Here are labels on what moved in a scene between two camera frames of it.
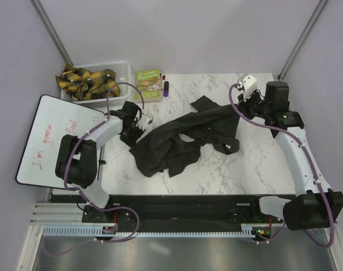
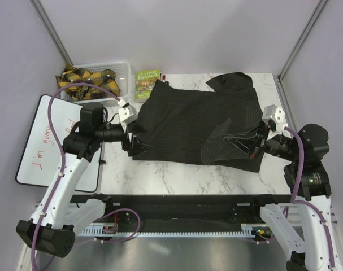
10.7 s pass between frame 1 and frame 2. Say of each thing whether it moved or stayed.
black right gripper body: moved
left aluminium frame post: stayed
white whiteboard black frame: stayed
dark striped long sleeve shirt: moved
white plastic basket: stayed
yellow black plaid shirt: stayed
